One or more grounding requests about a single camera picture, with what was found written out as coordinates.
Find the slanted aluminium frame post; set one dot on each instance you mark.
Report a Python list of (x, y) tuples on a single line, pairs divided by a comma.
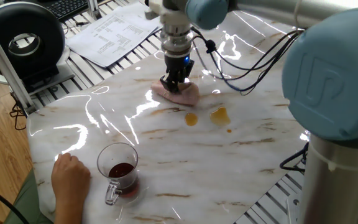
[(5, 65)]

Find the grey flat base plate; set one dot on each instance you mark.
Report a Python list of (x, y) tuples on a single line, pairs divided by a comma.
[(51, 77)]

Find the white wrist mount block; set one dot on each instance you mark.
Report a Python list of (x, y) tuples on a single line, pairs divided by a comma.
[(166, 12)]

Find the printed white paper sheet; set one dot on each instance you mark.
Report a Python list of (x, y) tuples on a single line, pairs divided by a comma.
[(110, 40), (135, 12)]

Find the person's bare hand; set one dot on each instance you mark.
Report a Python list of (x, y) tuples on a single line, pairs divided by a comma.
[(70, 179)]

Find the black computer keyboard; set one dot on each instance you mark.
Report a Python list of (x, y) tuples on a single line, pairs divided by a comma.
[(67, 7)]

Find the round brown tea puddle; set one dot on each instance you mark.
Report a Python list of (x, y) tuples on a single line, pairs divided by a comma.
[(191, 119)]

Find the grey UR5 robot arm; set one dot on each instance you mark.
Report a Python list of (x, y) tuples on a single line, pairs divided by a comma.
[(331, 77)]

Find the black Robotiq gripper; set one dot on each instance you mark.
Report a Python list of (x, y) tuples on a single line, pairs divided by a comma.
[(177, 65)]

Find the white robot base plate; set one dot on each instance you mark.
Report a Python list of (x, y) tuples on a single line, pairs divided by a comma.
[(293, 211)]

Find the pink fluffy cloth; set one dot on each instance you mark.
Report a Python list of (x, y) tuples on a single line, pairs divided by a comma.
[(188, 95)]

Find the small upright metal stand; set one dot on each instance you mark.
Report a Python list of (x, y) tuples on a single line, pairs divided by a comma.
[(94, 11)]

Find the large brown tea puddle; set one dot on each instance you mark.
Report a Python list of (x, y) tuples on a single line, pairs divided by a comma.
[(220, 117)]

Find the person's bare forearm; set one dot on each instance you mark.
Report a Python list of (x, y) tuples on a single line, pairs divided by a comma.
[(68, 213)]

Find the clear glass mug with tea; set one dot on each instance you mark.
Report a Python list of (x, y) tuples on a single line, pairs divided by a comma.
[(120, 174)]

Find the marble pattern vinyl sheet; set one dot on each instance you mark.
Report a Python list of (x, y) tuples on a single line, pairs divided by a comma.
[(197, 161)]

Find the green trousers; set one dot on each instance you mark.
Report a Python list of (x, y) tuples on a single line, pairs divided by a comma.
[(26, 202)]

